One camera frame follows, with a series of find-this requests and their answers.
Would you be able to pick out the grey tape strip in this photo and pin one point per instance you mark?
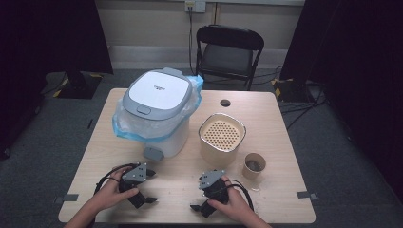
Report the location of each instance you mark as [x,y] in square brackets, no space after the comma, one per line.
[68,198]
[305,195]

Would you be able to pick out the white pedal trash can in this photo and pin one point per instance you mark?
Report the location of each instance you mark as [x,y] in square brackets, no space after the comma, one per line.
[158,91]

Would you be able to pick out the white wall socket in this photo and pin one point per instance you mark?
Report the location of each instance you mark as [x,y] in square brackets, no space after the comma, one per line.
[195,5]

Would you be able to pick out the brown paper cup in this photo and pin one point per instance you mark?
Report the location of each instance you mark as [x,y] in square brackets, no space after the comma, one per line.
[248,174]

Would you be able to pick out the dark curtain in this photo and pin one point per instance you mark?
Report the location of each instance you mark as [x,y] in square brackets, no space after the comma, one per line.
[47,38]
[358,63]

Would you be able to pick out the person's right hand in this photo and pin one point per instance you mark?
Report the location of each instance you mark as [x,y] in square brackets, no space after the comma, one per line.
[237,205]

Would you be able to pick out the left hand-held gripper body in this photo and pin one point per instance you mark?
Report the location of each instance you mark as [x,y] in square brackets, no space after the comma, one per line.
[134,175]

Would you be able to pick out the beige strainer container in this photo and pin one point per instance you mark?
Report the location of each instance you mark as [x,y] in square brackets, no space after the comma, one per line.
[215,155]

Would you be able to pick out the clear blue-edged trash bag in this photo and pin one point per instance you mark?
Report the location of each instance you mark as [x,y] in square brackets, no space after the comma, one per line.
[133,126]

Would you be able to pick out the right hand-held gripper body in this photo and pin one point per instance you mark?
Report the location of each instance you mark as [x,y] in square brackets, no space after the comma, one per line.
[210,180]

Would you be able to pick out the black stand base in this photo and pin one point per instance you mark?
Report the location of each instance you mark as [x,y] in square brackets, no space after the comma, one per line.
[79,87]
[293,91]

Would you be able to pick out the person's left hand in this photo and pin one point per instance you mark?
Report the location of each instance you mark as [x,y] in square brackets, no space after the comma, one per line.
[109,194]

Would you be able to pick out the black folding chair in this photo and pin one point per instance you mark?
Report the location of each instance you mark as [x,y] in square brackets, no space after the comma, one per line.
[228,58]

